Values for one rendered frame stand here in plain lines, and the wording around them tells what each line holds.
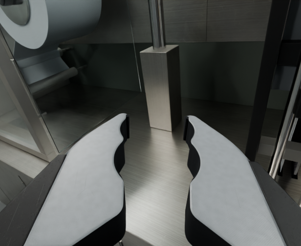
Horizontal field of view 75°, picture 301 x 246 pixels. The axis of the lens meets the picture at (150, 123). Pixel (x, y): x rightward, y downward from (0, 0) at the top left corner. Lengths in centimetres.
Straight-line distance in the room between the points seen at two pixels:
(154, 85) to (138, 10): 39
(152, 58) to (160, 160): 30
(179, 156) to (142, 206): 19
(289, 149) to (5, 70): 62
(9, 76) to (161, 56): 39
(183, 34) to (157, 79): 28
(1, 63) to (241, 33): 70
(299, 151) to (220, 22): 53
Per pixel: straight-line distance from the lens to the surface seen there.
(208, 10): 80
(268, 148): 40
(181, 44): 85
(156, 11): 61
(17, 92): 61
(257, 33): 78
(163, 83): 61
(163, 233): 45
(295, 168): 59
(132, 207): 50
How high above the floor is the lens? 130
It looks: 32 degrees down
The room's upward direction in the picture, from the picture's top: 8 degrees counter-clockwise
